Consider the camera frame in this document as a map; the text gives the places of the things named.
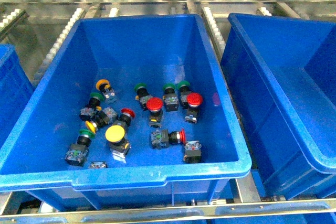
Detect red button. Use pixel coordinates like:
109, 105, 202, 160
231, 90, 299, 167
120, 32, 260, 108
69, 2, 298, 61
185, 92, 203, 124
112, 108, 135, 133
146, 97, 163, 128
183, 141, 202, 164

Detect big yellow mushroom button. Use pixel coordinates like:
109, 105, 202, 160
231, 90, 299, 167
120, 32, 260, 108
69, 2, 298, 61
105, 125, 131, 159

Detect green button centre right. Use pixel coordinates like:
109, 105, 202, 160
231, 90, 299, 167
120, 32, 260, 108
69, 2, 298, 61
163, 83, 179, 112

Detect green button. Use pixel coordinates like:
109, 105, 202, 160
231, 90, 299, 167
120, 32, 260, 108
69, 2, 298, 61
177, 80, 192, 109
163, 83, 179, 112
65, 129, 96, 167
79, 92, 104, 121
134, 83, 153, 111

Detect green button far right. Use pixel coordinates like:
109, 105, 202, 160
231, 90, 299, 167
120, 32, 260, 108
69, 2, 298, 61
177, 80, 192, 109

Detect large blue centre bin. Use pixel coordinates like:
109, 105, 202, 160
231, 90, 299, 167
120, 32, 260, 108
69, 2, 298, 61
1, 15, 251, 210

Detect large blue bin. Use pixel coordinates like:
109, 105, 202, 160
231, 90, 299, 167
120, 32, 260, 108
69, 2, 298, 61
220, 13, 335, 199
1, 15, 251, 210

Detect red button lying sideways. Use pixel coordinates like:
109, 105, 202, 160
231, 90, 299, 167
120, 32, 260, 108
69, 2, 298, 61
150, 129, 186, 150

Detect yellow button left middle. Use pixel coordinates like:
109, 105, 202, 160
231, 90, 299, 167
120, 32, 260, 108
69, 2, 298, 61
85, 107, 118, 133

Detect small yellow button top left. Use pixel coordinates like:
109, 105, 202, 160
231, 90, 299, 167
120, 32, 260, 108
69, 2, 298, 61
96, 79, 117, 103

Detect white roller track right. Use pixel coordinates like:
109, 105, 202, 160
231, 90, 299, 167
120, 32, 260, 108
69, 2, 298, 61
203, 6, 226, 54

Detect white roller track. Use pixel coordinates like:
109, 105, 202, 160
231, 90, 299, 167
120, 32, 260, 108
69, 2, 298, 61
203, 6, 226, 54
32, 7, 85, 87

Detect green button left upper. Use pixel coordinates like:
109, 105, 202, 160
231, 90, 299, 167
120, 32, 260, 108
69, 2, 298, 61
79, 92, 104, 121

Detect button contact block front edge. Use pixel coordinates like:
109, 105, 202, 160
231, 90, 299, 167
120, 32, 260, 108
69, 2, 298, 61
88, 162, 108, 169

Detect green button lower left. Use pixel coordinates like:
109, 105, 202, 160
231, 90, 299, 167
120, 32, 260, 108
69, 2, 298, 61
65, 129, 96, 167

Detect large blue right bin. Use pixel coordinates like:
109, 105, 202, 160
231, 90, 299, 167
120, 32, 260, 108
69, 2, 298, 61
220, 13, 335, 199

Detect white roller track left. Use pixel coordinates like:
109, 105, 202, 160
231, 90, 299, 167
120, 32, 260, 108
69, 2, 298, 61
32, 7, 85, 87

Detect blue left bin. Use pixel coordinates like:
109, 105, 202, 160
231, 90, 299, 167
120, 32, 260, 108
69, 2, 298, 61
1, 44, 34, 145

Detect metal front rack rail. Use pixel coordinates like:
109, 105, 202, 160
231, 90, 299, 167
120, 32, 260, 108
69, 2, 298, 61
1, 198, 335, 223

